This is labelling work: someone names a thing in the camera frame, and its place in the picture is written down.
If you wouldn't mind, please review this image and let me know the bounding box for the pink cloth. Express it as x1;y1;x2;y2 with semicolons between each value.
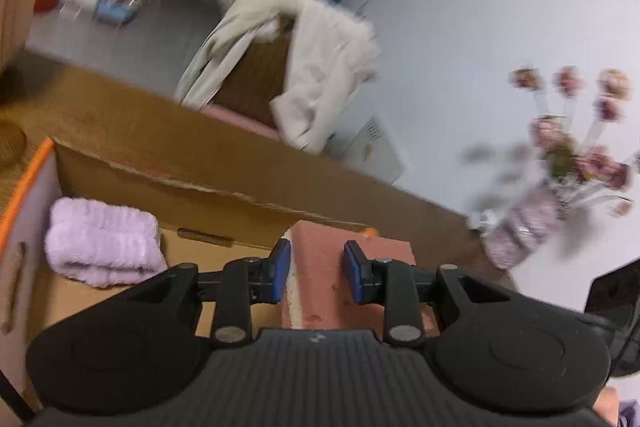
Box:
280;219;441;333

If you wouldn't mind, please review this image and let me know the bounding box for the brown chair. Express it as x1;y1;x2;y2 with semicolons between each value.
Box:
200;19;301;142

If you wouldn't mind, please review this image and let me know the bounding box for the artificial flower bouquet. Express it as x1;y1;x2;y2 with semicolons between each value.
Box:
460;66;640;218

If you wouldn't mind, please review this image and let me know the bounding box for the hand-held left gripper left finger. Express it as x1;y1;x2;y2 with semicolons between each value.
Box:
120;239;292;349

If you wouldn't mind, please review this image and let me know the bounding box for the white coat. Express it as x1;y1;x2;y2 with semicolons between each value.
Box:
174;0;383;152

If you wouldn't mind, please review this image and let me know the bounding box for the lilac folded towel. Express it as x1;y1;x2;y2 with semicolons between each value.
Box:
44;197;168;289

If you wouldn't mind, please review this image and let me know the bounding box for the red cardboard box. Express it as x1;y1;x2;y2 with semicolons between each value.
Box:
0;137;421;423

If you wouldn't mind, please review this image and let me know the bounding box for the blue dustpan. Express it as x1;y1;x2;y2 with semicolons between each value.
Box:
95;0;133;24

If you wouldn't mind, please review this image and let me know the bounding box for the white carton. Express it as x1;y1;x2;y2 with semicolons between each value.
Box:
325;117;406;185

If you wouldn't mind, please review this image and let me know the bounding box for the pink vase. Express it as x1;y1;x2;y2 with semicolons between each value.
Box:
482;187;563;270

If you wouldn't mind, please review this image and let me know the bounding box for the round brown coaster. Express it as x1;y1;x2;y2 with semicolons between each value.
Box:
0;121;27;168

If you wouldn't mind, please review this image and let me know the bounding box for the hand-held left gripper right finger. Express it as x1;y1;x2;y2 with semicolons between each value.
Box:
342;240;516;349

